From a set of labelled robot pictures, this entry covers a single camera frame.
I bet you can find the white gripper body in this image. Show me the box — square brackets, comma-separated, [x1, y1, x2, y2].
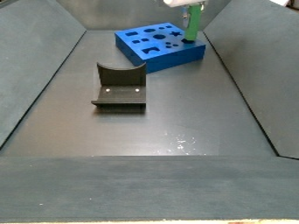
[163, 0, 207, 7]

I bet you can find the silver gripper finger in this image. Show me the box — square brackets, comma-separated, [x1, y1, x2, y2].
[182, 6, 190, 28]
[201, 2, 206, 11]

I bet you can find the green hexagonal prism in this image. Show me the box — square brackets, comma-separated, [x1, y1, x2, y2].
[184, 3, 202, 42]

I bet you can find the blue shape sorting board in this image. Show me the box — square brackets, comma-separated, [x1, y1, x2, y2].
[115, 23, 206, 73]

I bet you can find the black curved holder bracket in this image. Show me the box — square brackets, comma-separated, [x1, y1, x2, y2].
[91, 64, 146, 107]

